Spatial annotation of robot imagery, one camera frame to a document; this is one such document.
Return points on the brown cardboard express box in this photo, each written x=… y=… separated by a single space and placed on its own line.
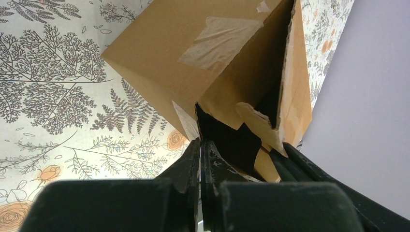
x=232 y=71

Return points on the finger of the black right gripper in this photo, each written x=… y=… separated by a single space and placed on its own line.
x=296 y=167

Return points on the floral patterned table mat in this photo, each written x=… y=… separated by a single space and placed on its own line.
x=64 y=113

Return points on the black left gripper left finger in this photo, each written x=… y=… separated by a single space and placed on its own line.
x=166 y=203

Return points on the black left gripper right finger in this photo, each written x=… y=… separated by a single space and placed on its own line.
x=230 y=203

